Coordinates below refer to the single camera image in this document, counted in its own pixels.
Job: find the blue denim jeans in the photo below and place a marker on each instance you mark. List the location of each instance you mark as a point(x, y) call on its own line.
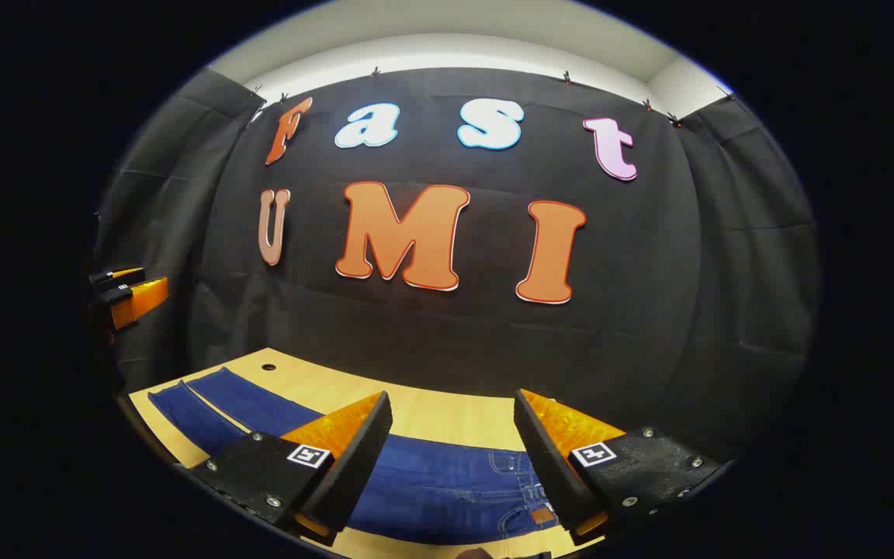
point(431, 481)

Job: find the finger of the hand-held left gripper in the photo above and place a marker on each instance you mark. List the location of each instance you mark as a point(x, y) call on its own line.
point(140, 300)
point(109, 277)

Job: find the black backdrop cloth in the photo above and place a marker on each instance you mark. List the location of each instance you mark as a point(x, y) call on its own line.
point(455, 341)

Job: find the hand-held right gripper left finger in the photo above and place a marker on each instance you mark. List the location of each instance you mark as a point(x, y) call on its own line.
point(354, 473)

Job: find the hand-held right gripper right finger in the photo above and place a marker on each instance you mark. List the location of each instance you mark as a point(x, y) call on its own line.
point(552, 473)

